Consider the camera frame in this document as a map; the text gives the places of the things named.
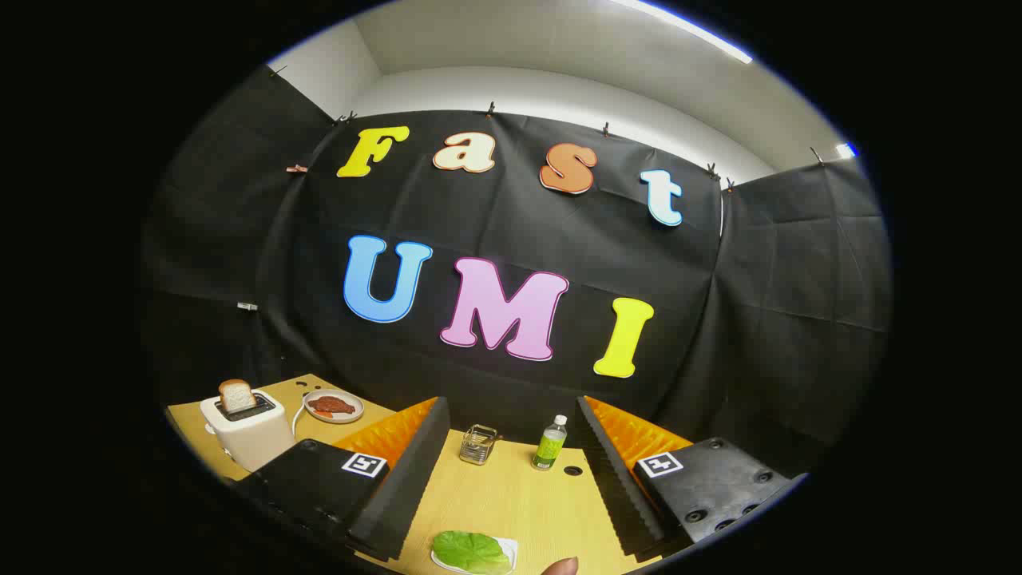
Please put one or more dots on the black backdrop cloth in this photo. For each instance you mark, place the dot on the black backdrop cloth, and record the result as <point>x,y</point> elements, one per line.
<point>519,216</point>

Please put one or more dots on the white square plate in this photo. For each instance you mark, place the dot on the white square plate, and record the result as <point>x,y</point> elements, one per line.
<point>511,547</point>

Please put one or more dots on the grey round plate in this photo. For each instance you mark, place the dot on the grey round plate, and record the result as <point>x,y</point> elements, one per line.
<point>329,393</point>

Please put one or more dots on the green lettuce leaf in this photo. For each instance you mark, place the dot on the green lettuce leaf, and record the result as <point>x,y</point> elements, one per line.
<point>471,551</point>

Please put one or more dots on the toasted bread slice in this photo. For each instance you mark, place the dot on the toasted bread slice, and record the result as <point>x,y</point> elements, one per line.
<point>236,395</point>

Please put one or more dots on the brown meat piece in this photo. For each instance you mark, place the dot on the brown meat piece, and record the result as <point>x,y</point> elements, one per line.
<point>331,406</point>

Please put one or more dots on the green label plastic bottle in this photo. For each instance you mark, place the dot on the green label plastic bottle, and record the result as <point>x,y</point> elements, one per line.
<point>549,447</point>

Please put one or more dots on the white toaster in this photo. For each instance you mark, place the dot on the white toaster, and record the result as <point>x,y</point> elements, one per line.
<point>251,439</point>

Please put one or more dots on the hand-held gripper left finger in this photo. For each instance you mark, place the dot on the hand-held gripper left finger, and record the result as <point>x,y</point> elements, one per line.
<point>411,487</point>

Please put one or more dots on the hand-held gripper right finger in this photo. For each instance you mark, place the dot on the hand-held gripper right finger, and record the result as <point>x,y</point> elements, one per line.
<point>619,487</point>

